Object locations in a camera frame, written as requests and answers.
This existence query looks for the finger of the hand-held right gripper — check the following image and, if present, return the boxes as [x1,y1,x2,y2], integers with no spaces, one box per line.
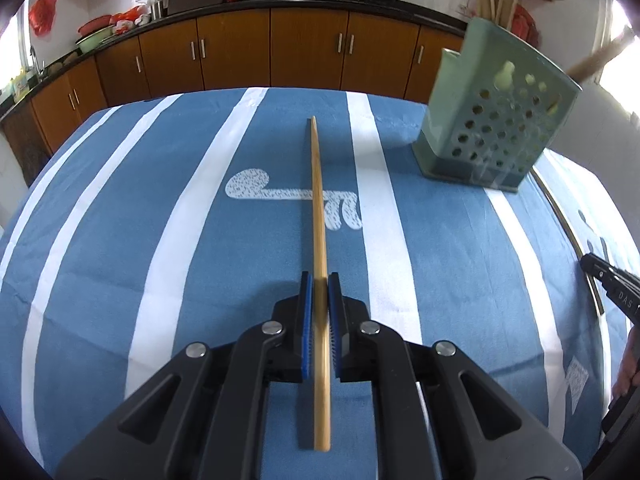
[581,253,640,319]

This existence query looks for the brown wooden kitchen cabinets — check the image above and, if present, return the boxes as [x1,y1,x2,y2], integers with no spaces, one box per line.
[0,7,467,161]

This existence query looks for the blue white striped tablecloth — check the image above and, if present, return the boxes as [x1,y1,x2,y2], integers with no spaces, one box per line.
[0,86,640,480]

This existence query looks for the person's right hand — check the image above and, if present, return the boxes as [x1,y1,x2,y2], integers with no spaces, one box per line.
[612,327,640,399]

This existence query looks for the green basin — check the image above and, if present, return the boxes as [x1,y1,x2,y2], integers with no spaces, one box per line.
[74,27,115,54]

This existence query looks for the red basin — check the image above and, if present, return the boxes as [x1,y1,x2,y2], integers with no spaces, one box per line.
[77,15,114,36]

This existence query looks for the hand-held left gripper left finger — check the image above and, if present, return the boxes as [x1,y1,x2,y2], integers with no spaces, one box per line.
[55,270,315,480]

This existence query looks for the metal chopstick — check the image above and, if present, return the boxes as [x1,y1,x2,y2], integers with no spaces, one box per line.
[532,169,604,317]

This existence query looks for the long wooden chopstick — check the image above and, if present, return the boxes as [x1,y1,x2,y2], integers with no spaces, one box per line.
[309,115,332,452]

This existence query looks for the yellow dish soap bottle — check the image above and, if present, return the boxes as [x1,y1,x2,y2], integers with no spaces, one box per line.
[9,71,32,102]

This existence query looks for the wooden stick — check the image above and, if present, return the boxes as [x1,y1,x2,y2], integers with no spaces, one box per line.
[567,26,637,82]

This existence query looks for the red bag of goods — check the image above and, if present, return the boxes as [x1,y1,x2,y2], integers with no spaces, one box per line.
[512,3,541,47]

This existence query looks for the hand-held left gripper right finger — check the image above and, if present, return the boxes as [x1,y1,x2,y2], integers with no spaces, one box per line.
[326,271,584,480]

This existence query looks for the hanging red plastic bag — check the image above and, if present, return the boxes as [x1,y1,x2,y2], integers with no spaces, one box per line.
[28,0,59,37]

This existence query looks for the metal faucet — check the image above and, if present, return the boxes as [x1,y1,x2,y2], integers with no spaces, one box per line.
[28,44,46,79]

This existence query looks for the red and white packages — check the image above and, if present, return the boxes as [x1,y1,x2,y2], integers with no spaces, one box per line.
[109,5,151,32]

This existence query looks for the black kitchen countertop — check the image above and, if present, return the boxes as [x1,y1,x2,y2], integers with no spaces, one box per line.
[0,0,469,122]

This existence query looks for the green perforated utensil holder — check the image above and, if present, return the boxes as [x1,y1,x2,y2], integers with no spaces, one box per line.
[412,16,584,194]

